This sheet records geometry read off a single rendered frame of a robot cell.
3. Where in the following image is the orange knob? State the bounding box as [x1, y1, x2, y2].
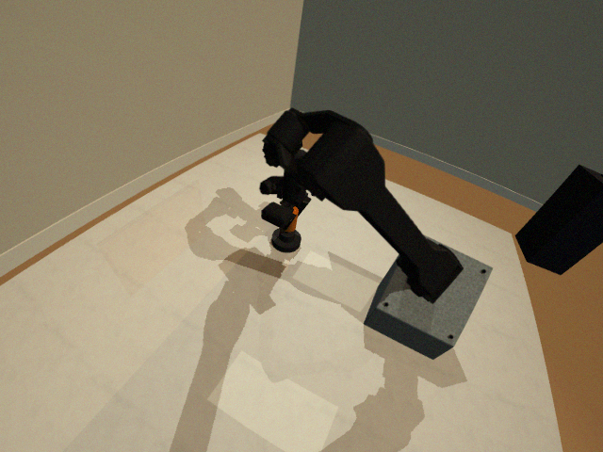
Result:
[282, 206, 299, 232]

